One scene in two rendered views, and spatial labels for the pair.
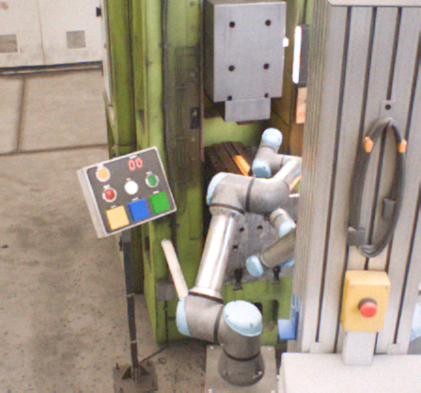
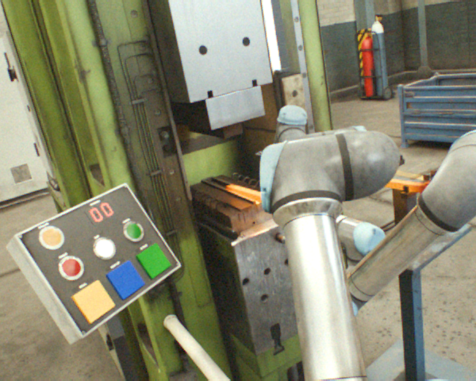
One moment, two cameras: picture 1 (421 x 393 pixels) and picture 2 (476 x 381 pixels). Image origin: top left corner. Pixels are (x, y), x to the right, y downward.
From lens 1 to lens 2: 1.38 m
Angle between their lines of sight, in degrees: 14
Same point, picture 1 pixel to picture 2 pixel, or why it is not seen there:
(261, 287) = not seen: hidden behind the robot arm
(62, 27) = (5, 166)
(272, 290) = not seen: hidden behind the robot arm
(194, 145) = (175, 179)
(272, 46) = (247, 13)
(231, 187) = (307, 157)
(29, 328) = not seen: outside the picture
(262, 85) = (247, 69)
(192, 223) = (196, 285)
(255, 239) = (285, 279)
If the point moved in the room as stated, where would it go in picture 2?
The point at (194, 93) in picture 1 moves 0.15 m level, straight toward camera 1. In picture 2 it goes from (158, 107) to (165, 111)
